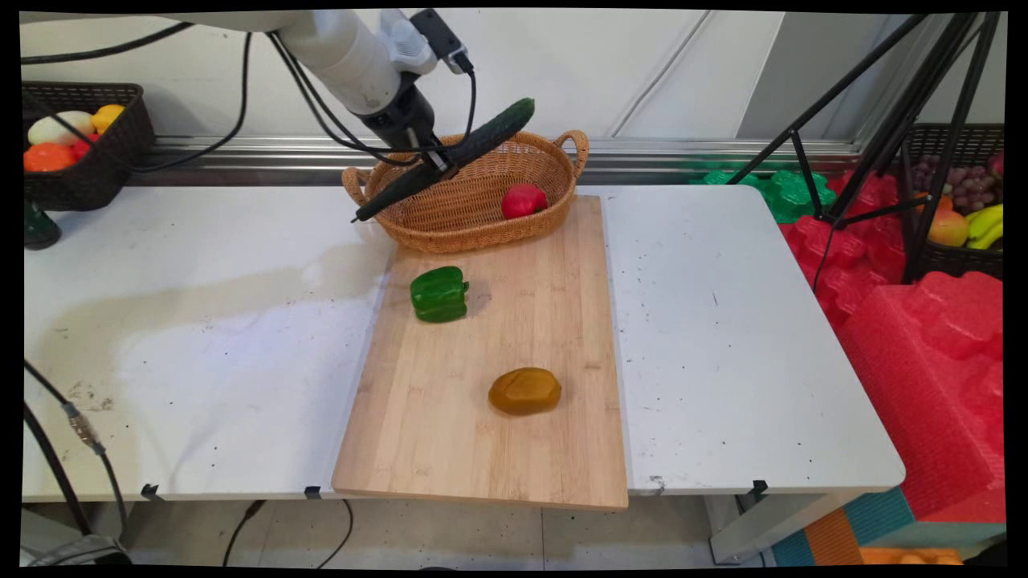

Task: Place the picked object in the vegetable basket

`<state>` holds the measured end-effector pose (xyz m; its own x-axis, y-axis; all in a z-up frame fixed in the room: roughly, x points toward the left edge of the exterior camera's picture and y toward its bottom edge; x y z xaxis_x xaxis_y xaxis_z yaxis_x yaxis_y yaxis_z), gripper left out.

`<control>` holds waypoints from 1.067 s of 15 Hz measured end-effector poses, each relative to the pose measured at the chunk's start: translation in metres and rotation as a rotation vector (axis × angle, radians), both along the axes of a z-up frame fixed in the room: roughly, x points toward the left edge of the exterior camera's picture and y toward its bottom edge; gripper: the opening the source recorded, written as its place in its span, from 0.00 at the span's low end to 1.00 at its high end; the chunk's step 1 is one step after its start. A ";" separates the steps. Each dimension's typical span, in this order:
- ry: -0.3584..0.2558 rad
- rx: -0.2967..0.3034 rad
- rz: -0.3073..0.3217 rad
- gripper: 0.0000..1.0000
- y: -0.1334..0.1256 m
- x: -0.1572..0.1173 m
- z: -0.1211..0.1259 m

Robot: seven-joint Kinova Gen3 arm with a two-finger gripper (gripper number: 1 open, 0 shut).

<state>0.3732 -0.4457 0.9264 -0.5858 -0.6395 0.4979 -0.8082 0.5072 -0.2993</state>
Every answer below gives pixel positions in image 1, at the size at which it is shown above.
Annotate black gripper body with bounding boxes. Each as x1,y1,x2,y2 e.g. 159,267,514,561
357,79,441,161

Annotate long dark green cucumber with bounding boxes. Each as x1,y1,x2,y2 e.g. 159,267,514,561
352,97,536,223

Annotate red apple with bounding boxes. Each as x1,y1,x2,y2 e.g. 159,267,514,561
501,183,549,221

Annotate green bell pepper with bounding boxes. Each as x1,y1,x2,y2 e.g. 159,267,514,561
410,266,471,324

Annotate yellow-brown potato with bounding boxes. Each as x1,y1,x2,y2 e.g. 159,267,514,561
487,367,563,417

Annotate bamboo cutting board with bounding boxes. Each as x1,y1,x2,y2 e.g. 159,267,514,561
331,195,630,511

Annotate black woven basket with melon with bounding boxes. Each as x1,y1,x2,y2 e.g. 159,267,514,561
22,82,156,212

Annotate pale white melon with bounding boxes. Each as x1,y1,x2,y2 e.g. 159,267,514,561
27,110,96,148

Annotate green foam puzzle mat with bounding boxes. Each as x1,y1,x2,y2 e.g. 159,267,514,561
689,163,838,225

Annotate orange fruit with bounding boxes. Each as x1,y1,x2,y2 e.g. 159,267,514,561
23,142,78,173

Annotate dark green stand foot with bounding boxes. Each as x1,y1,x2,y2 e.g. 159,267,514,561
23,199,63,250

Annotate red foam puzzle mat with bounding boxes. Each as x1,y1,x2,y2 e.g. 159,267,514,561
777,169,916,328

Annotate black tripod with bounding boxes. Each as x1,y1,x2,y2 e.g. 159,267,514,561
725,11,1002,286

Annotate white table leg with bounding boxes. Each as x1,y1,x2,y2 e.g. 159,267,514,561
705,490,848,564

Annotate orange-yellow mango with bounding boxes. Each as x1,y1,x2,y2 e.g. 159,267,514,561
928,210,971,248

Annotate purple grape bunch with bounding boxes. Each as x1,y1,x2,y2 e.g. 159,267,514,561
910,155,997,215

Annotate black woven basket with grapes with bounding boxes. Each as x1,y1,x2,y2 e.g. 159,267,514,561
898,122,1006,282

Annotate yellow banana bunch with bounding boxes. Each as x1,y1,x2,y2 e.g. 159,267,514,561
965,203,1006,251

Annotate teal and orange foam mat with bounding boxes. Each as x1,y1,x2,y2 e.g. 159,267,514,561
769,484,1007,568

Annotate woven wicker basket with handles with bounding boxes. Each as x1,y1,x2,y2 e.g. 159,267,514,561
341,128,590,255

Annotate black camera cable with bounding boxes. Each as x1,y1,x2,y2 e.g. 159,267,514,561
406,50,479,157

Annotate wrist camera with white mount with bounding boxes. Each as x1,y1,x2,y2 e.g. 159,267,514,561
380,9,476,77

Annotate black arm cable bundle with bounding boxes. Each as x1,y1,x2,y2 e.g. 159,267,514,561
267,32,418,168

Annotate long black hanging cable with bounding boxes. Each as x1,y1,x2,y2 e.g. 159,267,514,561
133,32,255,173

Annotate metal wall rail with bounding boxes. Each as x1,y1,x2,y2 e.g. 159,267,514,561
127,135,867,187

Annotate thin black floor cable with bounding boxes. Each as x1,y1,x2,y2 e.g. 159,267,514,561
222,499,355,569

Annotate black cable with metal connector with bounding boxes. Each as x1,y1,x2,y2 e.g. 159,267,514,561
22,360,131,535

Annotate thick black cable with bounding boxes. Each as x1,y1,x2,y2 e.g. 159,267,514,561
22,401,96,537

